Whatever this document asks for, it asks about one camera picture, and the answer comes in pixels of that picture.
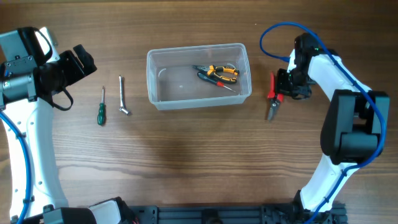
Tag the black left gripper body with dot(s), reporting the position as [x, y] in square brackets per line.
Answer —
[66, 70]

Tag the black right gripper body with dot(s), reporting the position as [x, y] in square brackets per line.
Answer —
[293, 83]

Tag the red handled cutters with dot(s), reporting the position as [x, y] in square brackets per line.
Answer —
[275, 99]

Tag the orange black pliers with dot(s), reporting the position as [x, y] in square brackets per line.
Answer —
[216, 73]

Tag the black red screwdriver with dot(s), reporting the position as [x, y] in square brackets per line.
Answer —
[212, 81]

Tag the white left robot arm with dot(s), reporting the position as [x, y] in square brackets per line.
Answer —
[37, 195]

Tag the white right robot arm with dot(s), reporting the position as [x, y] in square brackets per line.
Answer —
[351, 133]

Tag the clear plastic container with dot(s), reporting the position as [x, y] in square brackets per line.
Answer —
[173, 84]

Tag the silver socket wrench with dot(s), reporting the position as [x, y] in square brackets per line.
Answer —
[122, 107]

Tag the green handled screwdriver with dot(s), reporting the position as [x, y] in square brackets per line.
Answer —
[101, 117]

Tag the black aluminium frame rail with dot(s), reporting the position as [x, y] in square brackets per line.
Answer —
[280, 213]

